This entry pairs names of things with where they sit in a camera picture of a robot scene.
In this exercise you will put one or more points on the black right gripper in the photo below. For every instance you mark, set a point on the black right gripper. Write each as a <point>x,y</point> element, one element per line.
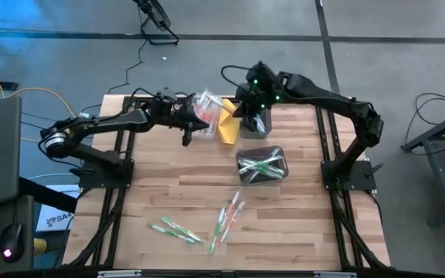
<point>263,90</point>

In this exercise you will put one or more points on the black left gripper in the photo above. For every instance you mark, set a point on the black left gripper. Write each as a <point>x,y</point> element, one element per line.
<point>176,114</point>

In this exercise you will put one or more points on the blue toothbrush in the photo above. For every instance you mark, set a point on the blue toothbrush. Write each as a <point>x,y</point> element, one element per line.
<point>260,124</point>

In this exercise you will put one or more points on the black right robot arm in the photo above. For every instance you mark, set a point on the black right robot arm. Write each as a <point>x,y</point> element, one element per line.
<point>323,94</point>

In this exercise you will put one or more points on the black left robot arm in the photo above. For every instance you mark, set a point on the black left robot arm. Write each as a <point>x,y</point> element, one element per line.
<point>102,121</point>

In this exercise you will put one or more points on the clear plastic bin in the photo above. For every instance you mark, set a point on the clear plastic bin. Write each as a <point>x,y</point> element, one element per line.
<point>207,133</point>

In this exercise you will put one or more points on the yellow cloth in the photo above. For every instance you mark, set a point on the yellow cloth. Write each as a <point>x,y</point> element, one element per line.
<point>228,131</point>

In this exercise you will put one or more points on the dark translucent plastic bin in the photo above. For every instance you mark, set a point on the dark translucent plastic bin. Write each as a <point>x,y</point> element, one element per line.
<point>253,151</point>
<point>267,133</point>

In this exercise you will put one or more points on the black metal floor stand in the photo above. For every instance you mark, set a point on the black metal floor stand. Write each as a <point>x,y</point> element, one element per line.
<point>155,11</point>

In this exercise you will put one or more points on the black diagonal bar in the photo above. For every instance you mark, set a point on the black diagonal bar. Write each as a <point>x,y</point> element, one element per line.
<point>48,195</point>

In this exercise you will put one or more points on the white printed box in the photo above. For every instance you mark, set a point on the white printed box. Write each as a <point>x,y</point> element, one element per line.
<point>58,222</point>

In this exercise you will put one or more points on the black computer desk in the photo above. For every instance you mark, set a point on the black computer desk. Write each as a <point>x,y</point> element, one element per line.
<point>21,208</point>

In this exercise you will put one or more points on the small yellow object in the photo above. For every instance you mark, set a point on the small yellow object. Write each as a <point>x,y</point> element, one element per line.
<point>40,246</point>

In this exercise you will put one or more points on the black computer mouse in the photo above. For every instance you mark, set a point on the black computer mouse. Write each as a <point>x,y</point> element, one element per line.
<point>12,239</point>

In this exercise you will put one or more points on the silver bracket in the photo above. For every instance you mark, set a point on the silver bracket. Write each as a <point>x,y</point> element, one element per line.
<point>120,274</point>
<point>334,275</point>

